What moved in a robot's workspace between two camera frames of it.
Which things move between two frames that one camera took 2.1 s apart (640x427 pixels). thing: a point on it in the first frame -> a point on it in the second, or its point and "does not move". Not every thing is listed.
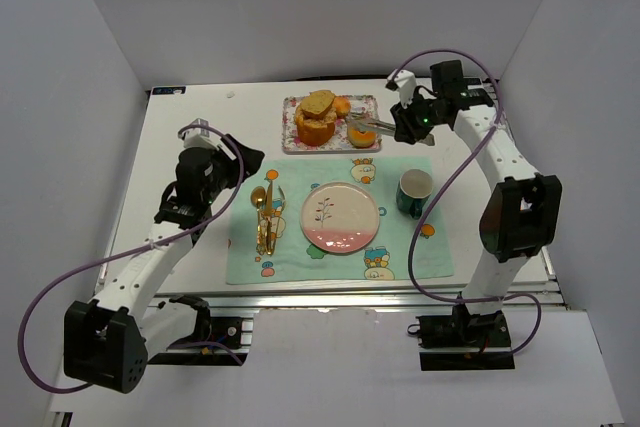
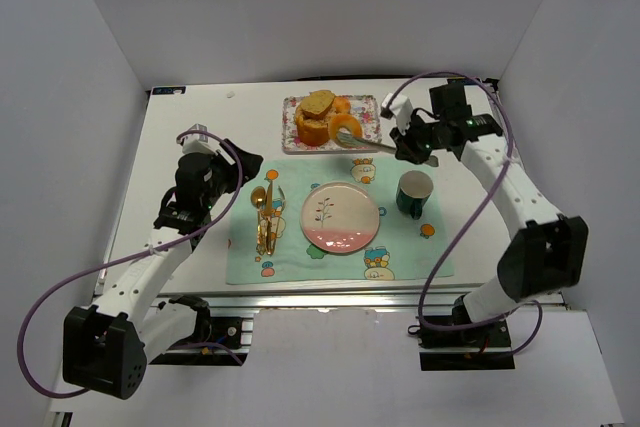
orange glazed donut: x=361 y=140 -> x=341 y=121
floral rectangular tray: x=361 y=105 does not move
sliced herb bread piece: x=318 y=101 does not move
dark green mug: x=413 y=189 does not move
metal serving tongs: x=383 y=128 -> x=351 y=141
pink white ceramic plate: x=339 y=217 does not move
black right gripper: x=406 y=123 -> x=409 y=142
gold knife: x=269 y=217 does not move
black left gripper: x=232 y=167 does not move
